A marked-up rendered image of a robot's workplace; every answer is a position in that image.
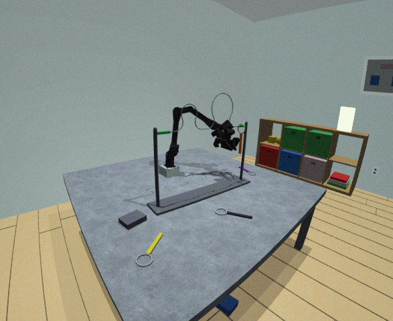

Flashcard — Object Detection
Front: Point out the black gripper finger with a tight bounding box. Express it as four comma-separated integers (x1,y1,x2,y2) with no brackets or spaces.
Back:
230,139,236,150
221,140,232,151

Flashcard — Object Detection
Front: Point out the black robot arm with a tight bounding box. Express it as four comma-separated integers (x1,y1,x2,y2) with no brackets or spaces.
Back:
164,106,235,168

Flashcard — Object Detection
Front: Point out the grey loop with yellow handle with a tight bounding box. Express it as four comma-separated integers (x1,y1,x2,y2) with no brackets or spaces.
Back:
135,233,163,267

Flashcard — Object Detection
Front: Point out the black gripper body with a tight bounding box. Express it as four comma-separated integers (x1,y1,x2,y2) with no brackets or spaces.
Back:
214,133,240,147

